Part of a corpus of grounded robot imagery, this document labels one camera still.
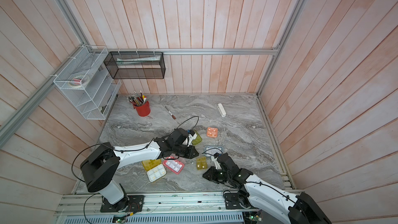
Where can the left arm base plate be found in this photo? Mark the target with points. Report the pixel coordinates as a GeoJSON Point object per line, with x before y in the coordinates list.
{"type": "Point", "coordinates": [122, 203]}

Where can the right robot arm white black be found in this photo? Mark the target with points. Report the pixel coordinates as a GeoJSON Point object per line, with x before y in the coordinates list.
{"type": "Point", "coordinates": [252, 191]}

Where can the blue pillbox clear lid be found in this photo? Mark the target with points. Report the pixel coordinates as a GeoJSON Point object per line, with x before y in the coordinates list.
{"type": "Point", "coordinates": [210, 150]}

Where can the small yellow transparent pillbox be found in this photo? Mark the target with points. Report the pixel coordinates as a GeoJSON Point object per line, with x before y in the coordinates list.
{"type": "Point", "coordinates": [201, 163]}

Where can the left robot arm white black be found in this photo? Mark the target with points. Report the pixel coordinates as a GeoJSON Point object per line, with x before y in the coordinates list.
{"type": "Point", "coordinates": [99, 168]}

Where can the green lid white pillbox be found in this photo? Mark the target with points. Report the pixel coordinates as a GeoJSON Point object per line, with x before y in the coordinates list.
{"type": "Point", "coordinates": [197, 138]}

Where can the aluminium front rail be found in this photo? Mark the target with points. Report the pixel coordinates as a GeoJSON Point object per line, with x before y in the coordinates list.
{"type": "Point", "coordinates": [161, 207]}

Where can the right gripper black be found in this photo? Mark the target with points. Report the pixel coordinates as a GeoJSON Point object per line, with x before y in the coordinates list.
{"type": "Point", "coordinates": [212, 172]}

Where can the brown handled screwdriver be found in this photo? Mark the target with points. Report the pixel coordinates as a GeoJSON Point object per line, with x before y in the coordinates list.
{"type": "Point", "coordinates": [173, 116]}

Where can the orange small pillbox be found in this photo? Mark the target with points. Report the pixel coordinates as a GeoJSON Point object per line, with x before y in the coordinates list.
{"type": "Point", "coordinates": [212, 132]}

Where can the white rectangular case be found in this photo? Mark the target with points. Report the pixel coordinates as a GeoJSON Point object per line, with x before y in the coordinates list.
{"type": "Point", "coordinates": [222, 110]}

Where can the tape roll on shelf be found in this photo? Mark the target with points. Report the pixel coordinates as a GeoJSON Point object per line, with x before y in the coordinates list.
{"type": "Point", "coordinates": [78, 81]}

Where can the yellow lid white pillbox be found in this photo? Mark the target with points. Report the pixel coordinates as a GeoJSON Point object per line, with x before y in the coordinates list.
{"type": "Point", "coordinates": [154, 169]}

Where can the red pen cup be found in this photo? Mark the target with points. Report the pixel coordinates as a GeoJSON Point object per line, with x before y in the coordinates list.
{"type": "Point", "coordinates": [143, 110]}

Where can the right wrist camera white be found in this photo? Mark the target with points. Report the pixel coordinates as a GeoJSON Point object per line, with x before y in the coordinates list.
{"type": "Point", "coordinates": [216, 163]}

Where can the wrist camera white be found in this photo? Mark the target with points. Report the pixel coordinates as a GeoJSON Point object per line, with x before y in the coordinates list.
{"type": "Point", "coordinates": [216, 163]}
{"type": "Point", "coordinates": [190, 139]}

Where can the black mesh wall basket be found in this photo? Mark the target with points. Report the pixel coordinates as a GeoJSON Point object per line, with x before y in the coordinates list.
{"type": "Point", "coordinates": [135, 65]}

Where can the white wire shelf rack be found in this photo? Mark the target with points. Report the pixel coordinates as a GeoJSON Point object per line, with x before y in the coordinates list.
{"type": "Point", "coordinates": [95, 100]}

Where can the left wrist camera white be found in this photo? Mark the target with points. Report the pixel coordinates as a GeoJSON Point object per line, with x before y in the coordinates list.
{"type": "Point", "coordinates": [190, 139]}

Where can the pink pillbox clear lid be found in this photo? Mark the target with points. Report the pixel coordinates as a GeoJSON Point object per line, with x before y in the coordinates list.
{"type": "Point", "coordinates": [173, 164]}

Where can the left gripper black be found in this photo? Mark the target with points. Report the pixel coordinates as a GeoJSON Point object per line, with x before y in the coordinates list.
{"type": "Point", "coordinates": [190, 155]}

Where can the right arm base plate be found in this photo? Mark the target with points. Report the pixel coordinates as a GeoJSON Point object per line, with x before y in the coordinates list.
{"type": "Point", "coordinates": [234, 201]}

